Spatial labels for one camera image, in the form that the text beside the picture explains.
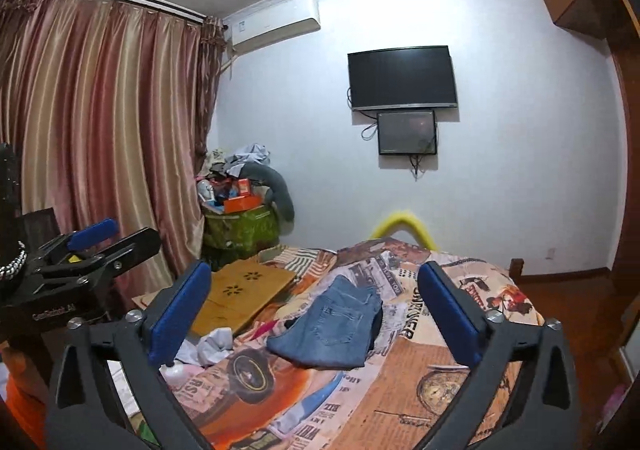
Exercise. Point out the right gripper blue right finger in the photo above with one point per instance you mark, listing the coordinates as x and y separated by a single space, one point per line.
543 410

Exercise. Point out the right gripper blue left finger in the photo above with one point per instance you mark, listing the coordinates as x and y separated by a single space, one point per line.
84 410

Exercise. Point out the blue denim jeans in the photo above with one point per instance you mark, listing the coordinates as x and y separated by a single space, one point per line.
334 332

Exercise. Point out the left hand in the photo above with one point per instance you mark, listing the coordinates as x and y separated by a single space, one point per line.
26 392

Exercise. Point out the white crumpled cloth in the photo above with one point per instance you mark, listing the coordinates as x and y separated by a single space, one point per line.
207 350

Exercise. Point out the printed patchwork bed cover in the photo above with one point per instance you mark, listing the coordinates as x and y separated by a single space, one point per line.
255 399

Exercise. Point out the wooden lap desk board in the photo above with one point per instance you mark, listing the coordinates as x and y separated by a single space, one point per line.
240 294

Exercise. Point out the green patterned storage box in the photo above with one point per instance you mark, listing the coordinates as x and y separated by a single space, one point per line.
249 231

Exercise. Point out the pile of clutter on box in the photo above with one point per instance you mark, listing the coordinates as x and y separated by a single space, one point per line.
219 176

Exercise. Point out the striped pink gold curtain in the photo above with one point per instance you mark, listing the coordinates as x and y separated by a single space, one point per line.
108 105

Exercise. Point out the orange box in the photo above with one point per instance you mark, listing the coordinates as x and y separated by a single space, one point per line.
241 204

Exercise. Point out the black folded garment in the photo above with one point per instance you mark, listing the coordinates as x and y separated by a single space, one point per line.
375 328

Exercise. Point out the grey neck pillow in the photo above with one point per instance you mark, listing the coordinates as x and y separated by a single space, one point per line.
261 175

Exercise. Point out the yellow curved pillow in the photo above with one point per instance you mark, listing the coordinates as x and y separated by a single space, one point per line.
405 220

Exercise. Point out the wooden wardrobe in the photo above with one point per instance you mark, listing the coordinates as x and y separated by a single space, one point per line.
605 67

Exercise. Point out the small black wall monitor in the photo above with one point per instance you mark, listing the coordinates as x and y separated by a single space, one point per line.
407 133

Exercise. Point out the white wall air conditioner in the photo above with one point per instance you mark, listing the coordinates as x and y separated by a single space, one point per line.
254 29

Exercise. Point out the black wall television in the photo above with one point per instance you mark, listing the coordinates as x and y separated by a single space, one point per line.
402 78

